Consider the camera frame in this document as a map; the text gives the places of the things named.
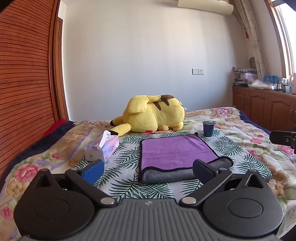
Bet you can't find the wooden cabinet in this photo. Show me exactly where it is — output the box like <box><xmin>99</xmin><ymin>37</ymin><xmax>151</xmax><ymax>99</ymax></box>
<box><xmin>232</xmin><ymin>85</ymin><xmax>296</xmax><ymax>133</ymax></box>

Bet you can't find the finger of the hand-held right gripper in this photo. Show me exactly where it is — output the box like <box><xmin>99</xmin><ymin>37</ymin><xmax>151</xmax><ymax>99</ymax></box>
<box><xmin>269</xmin><ymin>126</ymin><xmax>296</xmax><ymax>149</ymax></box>

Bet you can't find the pink jug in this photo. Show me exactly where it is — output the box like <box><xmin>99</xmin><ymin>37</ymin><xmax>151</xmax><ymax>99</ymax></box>
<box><xmin>289</xmin><ymin>72</ymin><xmax>296</xmax><ymax>94</ymax></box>

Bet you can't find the white air conditioner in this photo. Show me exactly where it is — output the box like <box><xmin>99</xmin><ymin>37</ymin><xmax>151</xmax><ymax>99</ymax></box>
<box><xmin>177</xmin><ymin>0</ymin><xmax>234</xmax><ymax>16</ymax></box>

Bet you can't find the dark blue cup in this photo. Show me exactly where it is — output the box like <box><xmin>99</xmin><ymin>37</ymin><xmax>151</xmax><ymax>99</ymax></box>
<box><xmin>202</xmin><ymin>120</ymin><xmax>216</xmax><ymax>137</ymax></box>

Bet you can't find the wooden slatted wardrobe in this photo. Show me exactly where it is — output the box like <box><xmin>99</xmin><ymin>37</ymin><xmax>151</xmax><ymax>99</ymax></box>
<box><xmin>0</xmin><ymin>0</ymin><xmax>70</xmax><ymax>184</ymax></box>

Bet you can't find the stack of boxes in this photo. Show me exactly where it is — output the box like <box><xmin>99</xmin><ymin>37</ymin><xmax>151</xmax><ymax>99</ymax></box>
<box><xmin>233</xmin><ymin>66</ymin><xmax>258</xmax><ymax>88</ymax></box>

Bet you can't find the yellow plush toy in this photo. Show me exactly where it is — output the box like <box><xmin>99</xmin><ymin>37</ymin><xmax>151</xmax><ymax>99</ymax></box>
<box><xmin>109</xmin><ymin>94</ymin><xmax>186</xmax><ymax>136</ymax></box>

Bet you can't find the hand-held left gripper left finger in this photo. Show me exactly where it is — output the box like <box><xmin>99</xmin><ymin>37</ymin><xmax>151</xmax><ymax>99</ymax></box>
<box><xmin>27</xmin><ymin>159</ymin><xmax>118</xmax><ymax>207</ymax></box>

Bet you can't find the red cloth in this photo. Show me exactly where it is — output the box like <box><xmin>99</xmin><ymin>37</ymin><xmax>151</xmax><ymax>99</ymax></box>
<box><xmin>43</xmin><ymin>118</ymin><xmax>67</xmax><ymax>138</ymax></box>

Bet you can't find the pink tissue box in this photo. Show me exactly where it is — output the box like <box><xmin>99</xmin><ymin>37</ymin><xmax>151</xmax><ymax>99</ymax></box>
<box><xmin>83</xmin><ymin>130</ymin><xmax>120</xmax><ymax>164</ymax></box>

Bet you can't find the window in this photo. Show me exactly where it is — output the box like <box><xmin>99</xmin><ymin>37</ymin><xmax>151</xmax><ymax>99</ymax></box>
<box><xmin>265</xmin><ymin>0</ymin><xmax>296</xmax><ymax>82</ymax></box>

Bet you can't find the white plastic bag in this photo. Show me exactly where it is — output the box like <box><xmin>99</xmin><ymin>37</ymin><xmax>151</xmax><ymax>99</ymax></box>
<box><xmin>248</xmin><ymin>79</ymin><xmax>277</xmax><ymax>90</ymax></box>

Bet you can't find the blue box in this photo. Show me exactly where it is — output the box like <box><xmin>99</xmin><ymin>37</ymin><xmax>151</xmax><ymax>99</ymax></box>
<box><xmin>263</xmin><ymin>74</ymin><xmax>279</xmax><ymax>85</ymax></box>

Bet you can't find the purple and grey towel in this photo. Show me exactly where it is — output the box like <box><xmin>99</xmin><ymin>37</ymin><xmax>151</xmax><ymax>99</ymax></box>
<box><xmin>139</xmin><ymin>133</ymin><xmax>234</xmax><ymax>185</ymax></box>

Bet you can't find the dark blue blanket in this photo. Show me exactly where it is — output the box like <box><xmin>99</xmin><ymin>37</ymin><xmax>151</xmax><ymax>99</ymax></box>
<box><xmin>4</xmin><ymin>120</ymin><xmax>76</xmax><ymax>170</ymax></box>

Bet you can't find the patterned curtain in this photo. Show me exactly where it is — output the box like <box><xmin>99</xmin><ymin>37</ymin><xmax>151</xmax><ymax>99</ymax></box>
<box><xmin>233</xmin><ymin>0</ymin><xmax>269</xmax><ymax>81</ymax></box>

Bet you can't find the leaf print cloth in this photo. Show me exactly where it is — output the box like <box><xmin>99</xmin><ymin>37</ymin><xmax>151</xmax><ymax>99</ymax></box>
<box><xmin>73</xmin><ymin>131</ymin><xmax>272</xmax><ymax>205</ymax></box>

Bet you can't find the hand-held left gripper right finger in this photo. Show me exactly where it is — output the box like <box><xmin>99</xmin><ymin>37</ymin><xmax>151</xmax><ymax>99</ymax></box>
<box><xmin>180</xmin><ymin>159</ymin><xmax>271</xmax><ymax>206</ymax></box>

